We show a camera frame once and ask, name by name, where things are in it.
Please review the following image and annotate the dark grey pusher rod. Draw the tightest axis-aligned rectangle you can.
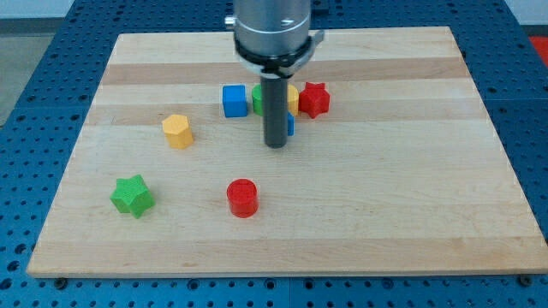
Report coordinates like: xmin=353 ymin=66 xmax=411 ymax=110
xmin=260 ymin=77 xmax=288 ymax=149

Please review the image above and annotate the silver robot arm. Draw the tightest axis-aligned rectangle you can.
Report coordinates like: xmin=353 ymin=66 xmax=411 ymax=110
xmin=224 ymin=0 xmax=325 ymax=149

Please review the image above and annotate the blue triangle block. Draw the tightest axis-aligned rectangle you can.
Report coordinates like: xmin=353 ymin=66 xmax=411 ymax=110
xmin=287 ymin=112 xmax=295 ymax=136

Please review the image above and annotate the yellow hexagon block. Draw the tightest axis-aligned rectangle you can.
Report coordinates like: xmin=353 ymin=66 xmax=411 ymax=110
xmin=162 ymin=115 xmax=194 ymax=149

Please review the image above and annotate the yellow block behind rod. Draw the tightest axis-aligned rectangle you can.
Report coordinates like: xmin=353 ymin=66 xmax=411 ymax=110
xmin=287 ymin=85 xmax=300 ymax=116

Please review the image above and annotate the green cylinder block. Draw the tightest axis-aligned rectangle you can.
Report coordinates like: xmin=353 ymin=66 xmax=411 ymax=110
xmin=251 ymin=84 xmax=264 ymax=116

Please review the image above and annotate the red star block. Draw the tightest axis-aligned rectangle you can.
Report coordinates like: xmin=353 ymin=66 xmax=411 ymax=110
xmin=299 ymin=82 xmax=331 ymax=119

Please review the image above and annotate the blue cube block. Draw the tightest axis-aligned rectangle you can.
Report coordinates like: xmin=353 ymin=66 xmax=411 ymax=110
xmin=222 ymin=85 xmax=247 ymax=118

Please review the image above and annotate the red cylinder block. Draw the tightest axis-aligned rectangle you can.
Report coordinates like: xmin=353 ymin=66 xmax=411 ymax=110
xmin=226 ymin=179 xmax=259 ymax=218

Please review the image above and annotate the wooden board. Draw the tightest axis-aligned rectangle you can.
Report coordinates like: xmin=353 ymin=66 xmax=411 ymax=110
xmin=27 ymin=27 xmax=547 ymax=278

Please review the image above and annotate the green star block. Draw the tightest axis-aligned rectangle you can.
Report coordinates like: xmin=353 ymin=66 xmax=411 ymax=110
xmin=110 ymin=175 xmax=156 ymax=219

